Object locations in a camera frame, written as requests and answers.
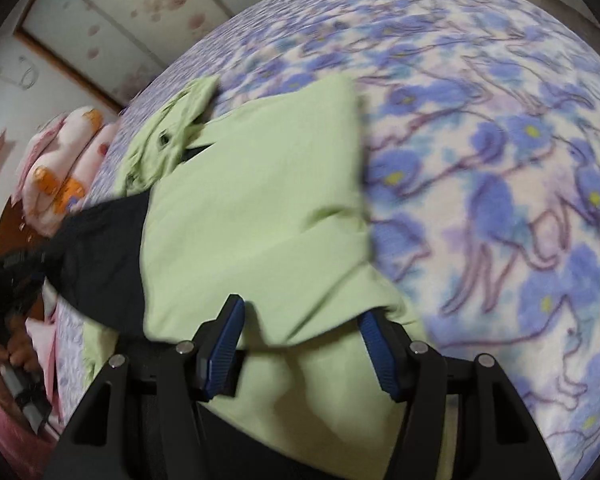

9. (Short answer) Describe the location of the brown wooden headboard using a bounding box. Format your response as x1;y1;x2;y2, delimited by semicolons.
0;194;48;322

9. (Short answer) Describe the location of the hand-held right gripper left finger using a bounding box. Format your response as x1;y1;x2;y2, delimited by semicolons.
42;294;247;480

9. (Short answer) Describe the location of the pink cloth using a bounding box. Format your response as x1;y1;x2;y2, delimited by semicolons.
26;317;65;418

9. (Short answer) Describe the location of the floral sliding door wardrobe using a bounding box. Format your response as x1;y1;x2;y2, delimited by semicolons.
15;0;341;111

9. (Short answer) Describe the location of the pink round object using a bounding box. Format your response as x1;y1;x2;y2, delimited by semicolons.
0;389;63;467

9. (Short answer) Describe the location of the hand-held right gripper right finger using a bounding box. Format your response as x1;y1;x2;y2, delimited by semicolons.
358;312;563;480

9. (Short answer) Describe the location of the white wall cable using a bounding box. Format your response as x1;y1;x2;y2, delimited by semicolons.
17;54;40;90

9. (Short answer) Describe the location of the green and black jacket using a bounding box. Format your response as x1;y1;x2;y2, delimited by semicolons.
44;74;458;480

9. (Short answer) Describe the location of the person's left hand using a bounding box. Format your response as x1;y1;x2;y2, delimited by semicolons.
0;329;41;377

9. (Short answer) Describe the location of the blue floral fleece blanket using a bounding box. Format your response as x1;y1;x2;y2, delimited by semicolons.
55;0;600;480

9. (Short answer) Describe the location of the pink printed quilt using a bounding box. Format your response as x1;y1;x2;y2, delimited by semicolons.
19;105;120;237

